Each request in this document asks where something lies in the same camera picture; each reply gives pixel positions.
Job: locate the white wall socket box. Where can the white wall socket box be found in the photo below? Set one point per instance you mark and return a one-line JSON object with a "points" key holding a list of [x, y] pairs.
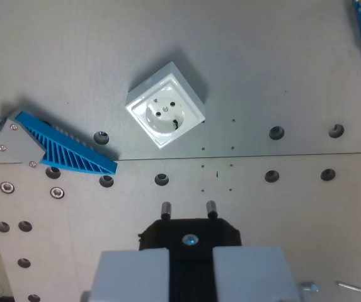
{"points": [[164, 118]]}

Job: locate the gray gripper finger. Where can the gray gripper finger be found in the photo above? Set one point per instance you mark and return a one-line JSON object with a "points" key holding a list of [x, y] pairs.
{"points": [[129, 277], [255, 273]]}

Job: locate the black plug with metal pins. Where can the black plug with metal pins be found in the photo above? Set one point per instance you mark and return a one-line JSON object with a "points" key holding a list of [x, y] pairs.
{"points": [[191, 258]]}

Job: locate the silver hex socket screw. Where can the silver hex socket screw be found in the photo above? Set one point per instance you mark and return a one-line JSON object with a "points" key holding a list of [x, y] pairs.
{"points": [[57, 192], [7, 187]]}

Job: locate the blue finned finger, gray mount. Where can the blue finned finger, gray mount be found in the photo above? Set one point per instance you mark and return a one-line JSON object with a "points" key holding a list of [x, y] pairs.
{"points": [[66, 148]]}

